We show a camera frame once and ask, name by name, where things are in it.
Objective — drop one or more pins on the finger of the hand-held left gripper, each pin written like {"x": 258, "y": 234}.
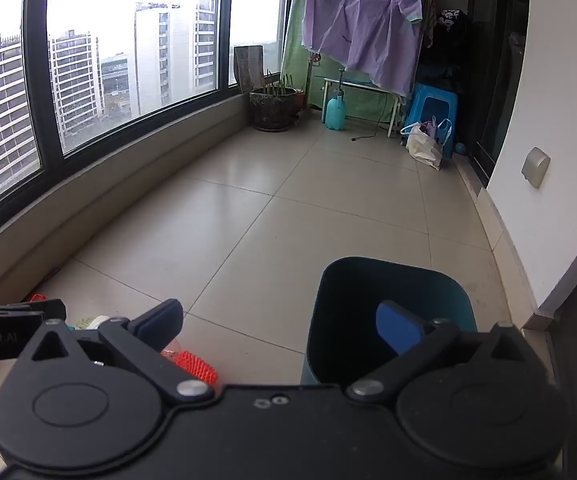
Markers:
{"x": 18, "y": 309}

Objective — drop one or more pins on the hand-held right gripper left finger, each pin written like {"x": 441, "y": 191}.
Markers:
{"x": 161, "y": 317}

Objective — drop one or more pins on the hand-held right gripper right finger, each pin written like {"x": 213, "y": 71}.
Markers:
{"x": 401, "y": 327}

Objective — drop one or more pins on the teal plastic bin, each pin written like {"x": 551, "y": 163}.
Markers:
{"x": 358, "y": 300}

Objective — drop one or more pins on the red foam fruit net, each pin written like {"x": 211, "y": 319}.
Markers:
{"x": 196, "y": 366}

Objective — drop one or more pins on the white plastic bag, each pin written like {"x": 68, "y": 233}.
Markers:
{"x": 423, "y": 147}

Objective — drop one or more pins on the small blue ball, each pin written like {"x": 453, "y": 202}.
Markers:
{"x": 461, "y": 148}

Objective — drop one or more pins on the white drying rack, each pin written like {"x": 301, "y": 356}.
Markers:
{"x": 395, "y": 120}

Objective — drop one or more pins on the blue plastic stool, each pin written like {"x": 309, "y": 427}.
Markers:
{"x": 438, "y": 107}

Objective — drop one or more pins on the teal spray bottle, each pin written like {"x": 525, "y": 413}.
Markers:
{"x": 336, "y": 112}

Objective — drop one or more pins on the dark ceramic flower pot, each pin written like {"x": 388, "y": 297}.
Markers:
{"x": 273, "y": 110}

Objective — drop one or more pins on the green potted plant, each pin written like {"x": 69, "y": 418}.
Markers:
{"x": 281, "y": 85}

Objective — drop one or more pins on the brown board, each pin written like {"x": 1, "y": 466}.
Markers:
{"x": 249, "y": 67}

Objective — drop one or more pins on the green cloth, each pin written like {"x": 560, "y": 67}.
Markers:
{"x": 296, "y": 70}

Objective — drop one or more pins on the dark hanging clothes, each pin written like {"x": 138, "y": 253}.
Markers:
{"x": 448, "y": 35}

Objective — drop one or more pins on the purple shirt on rack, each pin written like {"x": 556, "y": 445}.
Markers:
{"x": 358, "y": 25}

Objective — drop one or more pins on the grey wall socket cover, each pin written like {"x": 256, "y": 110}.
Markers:
{"x": 535, "y": 166}

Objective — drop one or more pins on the black window frame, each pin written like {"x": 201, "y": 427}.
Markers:
{"x": 36, "y": 60}

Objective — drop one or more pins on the dark balcony door frame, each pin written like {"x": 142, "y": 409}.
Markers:
{"x": 498, "y": 85}

